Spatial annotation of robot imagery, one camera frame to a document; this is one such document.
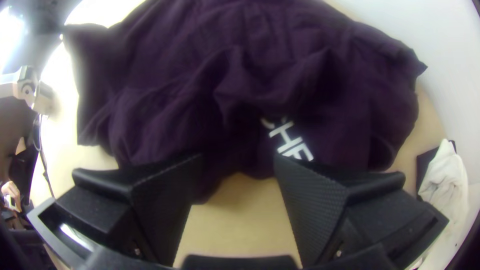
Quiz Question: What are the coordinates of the dark t-shirt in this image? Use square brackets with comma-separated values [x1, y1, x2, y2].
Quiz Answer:
[61, 0, 428, 205]

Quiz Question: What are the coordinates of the black cable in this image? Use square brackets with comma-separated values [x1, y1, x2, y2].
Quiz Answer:
[34, 115, 56, 199]

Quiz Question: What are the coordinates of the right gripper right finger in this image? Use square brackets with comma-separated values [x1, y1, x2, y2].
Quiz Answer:
[273, 152, 432, 268]

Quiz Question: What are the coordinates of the person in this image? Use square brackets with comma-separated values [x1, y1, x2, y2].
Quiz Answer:
[0, 180, 23, 215]

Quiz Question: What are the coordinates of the dark folded garment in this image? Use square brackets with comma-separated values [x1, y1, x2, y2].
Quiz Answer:
[415, 140, 457, 197]

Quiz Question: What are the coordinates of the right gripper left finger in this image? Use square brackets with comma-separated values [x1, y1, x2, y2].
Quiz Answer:
[56, 152, 206, 268]

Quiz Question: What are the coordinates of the cream t-shirt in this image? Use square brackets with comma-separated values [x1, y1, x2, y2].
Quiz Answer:
[418, 138, 470, 241]

